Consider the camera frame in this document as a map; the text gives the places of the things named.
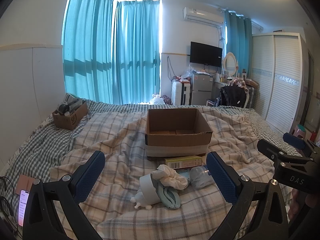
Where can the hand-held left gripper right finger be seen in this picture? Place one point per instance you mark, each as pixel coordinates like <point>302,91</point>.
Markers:
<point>220,173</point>

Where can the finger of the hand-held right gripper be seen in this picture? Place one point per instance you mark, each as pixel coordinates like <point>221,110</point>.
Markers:
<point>293,140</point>
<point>271,150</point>

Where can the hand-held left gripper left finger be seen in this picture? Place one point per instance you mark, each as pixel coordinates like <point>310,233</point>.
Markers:
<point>91,173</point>

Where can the clear plastic container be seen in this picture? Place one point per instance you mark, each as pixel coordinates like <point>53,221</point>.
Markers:
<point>200,177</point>

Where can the large cardboard box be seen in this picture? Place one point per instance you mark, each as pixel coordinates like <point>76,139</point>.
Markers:
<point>175,142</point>

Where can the white tape roll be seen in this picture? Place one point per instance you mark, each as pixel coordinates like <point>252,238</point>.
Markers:
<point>147,187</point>

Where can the person's right hand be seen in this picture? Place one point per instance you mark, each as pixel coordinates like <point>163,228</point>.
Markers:
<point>296,205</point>

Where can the pastel plastic stool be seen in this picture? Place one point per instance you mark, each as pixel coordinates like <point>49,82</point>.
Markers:
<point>300,131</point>

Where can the small rectangular carton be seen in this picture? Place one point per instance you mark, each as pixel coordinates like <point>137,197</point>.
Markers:
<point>183,162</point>

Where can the beige plaid blanket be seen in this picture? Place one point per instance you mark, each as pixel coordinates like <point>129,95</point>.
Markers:
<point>120,142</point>

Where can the white crumpled cloth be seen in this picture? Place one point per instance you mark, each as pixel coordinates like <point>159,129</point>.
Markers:
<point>172,177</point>

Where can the pale green hair claw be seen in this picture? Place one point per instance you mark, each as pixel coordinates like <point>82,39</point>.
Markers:
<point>170,198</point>

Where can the small white figure toy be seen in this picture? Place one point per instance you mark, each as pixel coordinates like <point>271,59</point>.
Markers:
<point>141,201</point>

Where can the small cardboard box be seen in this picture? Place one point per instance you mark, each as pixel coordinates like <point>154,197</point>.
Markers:
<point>71,120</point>

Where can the green gingham bed sheet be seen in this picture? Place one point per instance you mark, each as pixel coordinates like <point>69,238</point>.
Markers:
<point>42,142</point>

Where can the white sliding-door wardrobe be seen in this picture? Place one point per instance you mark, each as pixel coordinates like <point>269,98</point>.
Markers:
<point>277,80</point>

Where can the chair with black jacket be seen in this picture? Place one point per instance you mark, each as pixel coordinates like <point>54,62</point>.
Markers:
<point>232,96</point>

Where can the clutter in small box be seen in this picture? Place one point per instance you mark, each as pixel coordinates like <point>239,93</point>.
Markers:
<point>70,105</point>

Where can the smartphone with lit screen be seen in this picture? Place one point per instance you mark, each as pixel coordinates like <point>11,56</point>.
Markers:
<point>23,207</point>

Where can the small silver fridge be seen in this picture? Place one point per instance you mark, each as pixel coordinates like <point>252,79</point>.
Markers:
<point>202,90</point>

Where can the white suitcase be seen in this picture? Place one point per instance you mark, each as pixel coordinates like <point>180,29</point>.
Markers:
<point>180,93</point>

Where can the red patterned bag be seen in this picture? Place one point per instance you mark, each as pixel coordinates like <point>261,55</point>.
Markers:
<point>167,100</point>

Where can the oval white vanity mirror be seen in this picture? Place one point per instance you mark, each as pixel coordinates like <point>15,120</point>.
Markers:
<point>230,63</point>

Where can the white plastic bag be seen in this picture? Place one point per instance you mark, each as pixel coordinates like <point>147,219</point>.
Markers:
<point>157,100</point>

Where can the clear plastic bag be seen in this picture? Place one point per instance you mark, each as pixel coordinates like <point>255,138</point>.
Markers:
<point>186,74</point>

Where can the narrow turquoise curtain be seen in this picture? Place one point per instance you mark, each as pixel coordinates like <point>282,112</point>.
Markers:
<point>237,37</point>

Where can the wide turquoise curtain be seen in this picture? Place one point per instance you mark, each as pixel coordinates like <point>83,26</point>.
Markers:
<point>87,42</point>

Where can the white air conditioner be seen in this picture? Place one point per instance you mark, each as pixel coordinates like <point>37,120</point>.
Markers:
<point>202,16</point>

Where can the black wall television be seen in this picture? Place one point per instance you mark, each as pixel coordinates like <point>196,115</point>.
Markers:
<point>205,54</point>

